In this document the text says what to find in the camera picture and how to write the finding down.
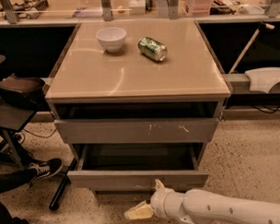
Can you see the grey drawer cabinet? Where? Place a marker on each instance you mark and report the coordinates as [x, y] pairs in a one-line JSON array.
[[92, 83]]

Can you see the black white sneaker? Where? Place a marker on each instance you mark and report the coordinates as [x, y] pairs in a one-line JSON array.
[[46, 169]]

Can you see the dark brown bag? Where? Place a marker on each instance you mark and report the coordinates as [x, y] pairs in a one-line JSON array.
[[25, 93]]

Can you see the dark grey chair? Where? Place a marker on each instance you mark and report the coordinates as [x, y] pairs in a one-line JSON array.
[[12, 120]]

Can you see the black floor pole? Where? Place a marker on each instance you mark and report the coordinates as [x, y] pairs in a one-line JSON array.
[[64, 182]]

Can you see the white ceramic bowl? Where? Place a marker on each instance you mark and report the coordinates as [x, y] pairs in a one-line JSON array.
[[111, 39]]

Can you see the white rod with tip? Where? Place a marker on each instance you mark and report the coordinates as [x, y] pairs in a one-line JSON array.
[[262, 26]]

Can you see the green soda can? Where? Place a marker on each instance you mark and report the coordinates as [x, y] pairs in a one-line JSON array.
[[152, 49]]

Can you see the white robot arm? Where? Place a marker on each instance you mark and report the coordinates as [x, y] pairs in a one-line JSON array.
[[198, 206]]

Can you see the dark trouser leg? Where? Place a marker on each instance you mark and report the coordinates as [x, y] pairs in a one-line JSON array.
[[15, 179]]

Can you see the grey top drawer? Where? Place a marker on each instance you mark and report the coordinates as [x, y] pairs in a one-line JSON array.
[[136, 131]]

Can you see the pink stacked trays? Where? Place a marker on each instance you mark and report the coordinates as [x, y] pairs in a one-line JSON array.
[[197, 7]]

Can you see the grey drawer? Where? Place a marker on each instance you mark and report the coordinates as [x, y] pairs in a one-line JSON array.
[[136, 131], [136, 167]]

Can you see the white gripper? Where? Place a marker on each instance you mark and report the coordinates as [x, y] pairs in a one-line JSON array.
[[159, 201]]

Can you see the white curved shell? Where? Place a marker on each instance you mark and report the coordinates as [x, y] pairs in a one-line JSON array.
[[263, 79]]

